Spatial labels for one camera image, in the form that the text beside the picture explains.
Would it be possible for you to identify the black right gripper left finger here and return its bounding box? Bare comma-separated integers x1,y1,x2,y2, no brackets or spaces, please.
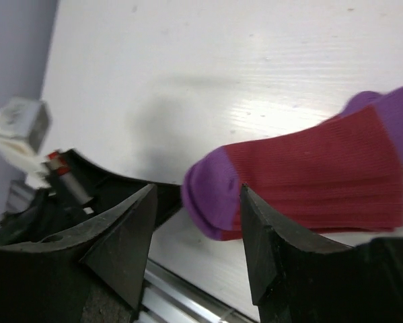
0,184,157,322

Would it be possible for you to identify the maroon purple orange sock pair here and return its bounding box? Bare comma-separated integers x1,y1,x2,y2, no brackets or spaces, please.
181,87,403,241

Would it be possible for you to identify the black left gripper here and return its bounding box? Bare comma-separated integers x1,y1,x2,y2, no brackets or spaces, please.
0,147,184,248

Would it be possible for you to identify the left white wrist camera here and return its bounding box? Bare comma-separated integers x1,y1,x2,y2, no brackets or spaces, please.
0,96,52,185

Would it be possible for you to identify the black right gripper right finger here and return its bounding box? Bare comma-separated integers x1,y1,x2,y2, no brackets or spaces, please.
240,186,403,322

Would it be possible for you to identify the aluminium table front rail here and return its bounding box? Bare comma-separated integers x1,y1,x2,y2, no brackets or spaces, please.
5,180,259,323

